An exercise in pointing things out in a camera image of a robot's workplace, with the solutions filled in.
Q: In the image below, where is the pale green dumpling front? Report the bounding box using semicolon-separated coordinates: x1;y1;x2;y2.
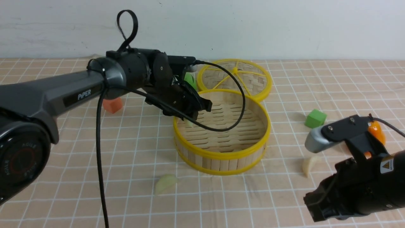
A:
154;174;178;195

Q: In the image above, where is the bamboo steamer lid yellow rim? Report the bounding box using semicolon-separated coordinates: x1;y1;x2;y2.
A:
196;58;272;102

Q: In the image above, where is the black right camera cable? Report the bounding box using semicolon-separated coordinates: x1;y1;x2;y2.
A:
369;117;405;138

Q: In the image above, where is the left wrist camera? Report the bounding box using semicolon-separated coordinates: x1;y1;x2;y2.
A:
167;55;198;76

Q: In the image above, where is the green foam cube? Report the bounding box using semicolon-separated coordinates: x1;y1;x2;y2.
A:
305;109;327;129

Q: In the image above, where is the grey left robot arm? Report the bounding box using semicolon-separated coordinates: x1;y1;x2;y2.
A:
0;48;212;204

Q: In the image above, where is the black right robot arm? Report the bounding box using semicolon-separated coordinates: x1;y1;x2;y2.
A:
303;151;405;222

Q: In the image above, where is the orange foam cube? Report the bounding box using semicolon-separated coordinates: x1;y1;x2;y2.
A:
102;97;123;114

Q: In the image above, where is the checkered peach tablecloth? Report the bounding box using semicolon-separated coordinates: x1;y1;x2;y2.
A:
1;60;404;228

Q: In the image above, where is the bamboo steamer tray yellow rim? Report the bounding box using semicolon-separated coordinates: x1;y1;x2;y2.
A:
173;89;271;175

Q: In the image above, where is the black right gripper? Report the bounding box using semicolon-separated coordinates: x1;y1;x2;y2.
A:
304;158;393;222

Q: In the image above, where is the orange yellow toy pear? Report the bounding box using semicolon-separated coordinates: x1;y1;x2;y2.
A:
368;121;386;146

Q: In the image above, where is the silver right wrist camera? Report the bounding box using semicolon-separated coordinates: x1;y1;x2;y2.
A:
305;115;380;159

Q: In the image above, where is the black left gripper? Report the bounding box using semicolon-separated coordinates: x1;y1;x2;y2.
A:
145;52;212;121

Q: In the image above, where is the green toy apple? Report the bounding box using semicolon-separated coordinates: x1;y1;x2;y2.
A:
184;72;198;91

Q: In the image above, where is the white dumpling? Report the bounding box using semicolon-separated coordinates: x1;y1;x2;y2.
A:
302;155;321;178

